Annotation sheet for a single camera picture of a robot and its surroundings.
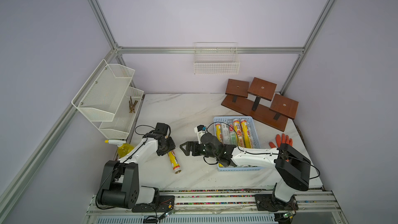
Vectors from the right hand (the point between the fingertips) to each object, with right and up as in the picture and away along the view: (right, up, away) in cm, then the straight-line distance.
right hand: (187, 147), depth 80 cm
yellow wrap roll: (+18, +7, +16) cm, 25 cm away
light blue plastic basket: (+31, +7, +12) cm, 34 cm away
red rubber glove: (+57, +1, +16) cm, 59 cm away
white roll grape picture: (+26, +4, +13) cm, 29 cm away
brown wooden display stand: (+42, +27, +21) cm, 55 cm away
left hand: (-11, -3, +9) cm, 14 cm away
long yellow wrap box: (-7, -8, 0) cm, 11 cm away
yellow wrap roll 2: (+34, +5, +10) cm, 35 cm away
